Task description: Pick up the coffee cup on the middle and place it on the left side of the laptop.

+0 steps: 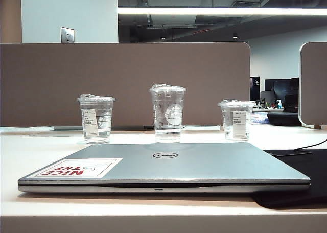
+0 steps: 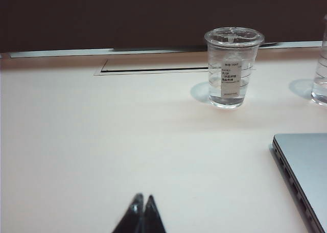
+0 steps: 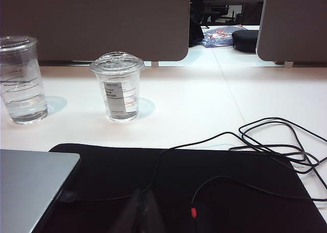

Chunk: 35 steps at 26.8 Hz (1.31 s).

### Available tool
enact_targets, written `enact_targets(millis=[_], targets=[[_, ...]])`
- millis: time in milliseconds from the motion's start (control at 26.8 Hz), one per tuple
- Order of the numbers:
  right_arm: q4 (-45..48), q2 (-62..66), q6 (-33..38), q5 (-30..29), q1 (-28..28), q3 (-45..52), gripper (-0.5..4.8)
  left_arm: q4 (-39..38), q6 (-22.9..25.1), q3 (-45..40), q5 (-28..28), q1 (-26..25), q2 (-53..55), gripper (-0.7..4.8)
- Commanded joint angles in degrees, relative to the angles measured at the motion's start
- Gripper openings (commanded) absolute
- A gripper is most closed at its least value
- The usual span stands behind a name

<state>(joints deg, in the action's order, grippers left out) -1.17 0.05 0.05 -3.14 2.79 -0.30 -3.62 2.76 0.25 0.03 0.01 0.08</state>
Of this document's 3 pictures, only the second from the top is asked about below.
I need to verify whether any medium clear cup white label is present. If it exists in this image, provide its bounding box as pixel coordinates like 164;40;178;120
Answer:
203;27;265;110

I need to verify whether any desk cable slot cover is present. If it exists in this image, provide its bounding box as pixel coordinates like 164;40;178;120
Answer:
93;59;256;77

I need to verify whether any silver partition base rail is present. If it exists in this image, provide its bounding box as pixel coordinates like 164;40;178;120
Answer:
7;40;323;59

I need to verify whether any large clear Starbucks cup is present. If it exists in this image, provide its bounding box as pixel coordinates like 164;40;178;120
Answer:
310;13;327;106

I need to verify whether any silver Dell laptop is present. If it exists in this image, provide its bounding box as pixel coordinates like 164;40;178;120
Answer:
272;133;327;233

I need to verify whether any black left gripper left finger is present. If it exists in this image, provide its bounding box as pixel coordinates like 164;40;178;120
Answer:
111;193;145;233

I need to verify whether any wide brown desk partition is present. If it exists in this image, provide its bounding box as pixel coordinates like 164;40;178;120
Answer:
0;0;327;54

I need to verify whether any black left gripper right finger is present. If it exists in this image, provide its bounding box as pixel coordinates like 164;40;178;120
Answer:
144;195;167;233

